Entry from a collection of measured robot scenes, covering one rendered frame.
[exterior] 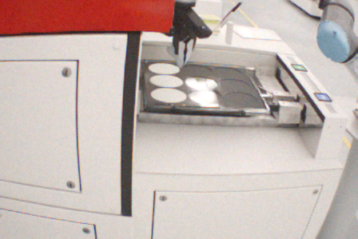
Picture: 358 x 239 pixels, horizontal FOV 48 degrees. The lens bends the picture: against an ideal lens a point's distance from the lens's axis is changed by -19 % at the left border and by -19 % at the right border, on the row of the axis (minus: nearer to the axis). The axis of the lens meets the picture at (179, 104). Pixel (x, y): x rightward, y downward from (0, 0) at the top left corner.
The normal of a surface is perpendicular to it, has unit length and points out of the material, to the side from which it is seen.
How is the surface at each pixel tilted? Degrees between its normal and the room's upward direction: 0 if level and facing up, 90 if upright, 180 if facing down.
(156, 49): 90
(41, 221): 90
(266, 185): 90
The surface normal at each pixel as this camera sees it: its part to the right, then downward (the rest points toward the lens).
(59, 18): 0.09, 0.42
